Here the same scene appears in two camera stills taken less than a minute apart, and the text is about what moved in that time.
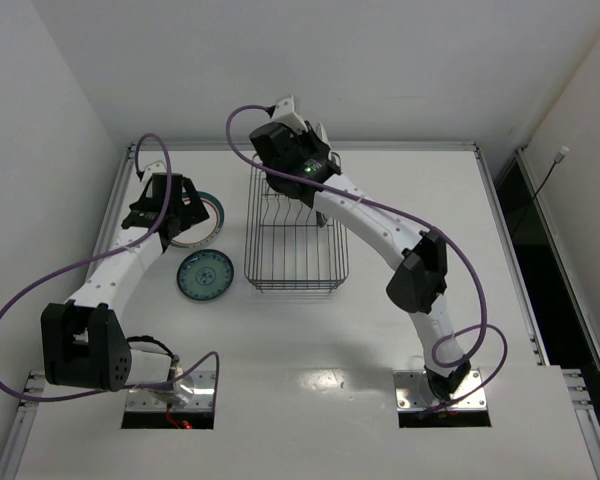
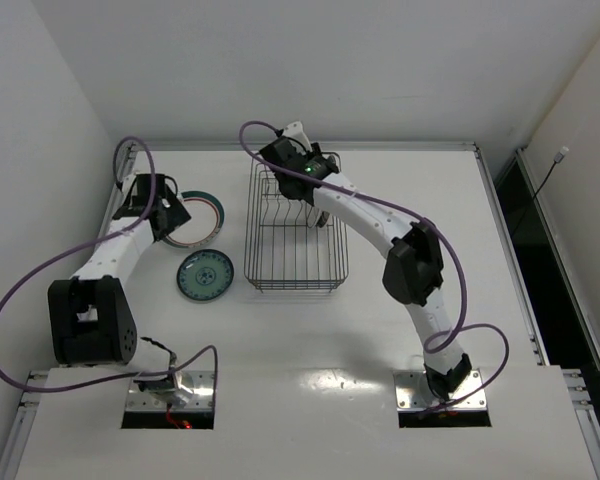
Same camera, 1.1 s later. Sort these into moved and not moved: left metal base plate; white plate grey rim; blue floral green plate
Moved: white plate grey rim
Not moved: left metal base plate; blue floral green plate
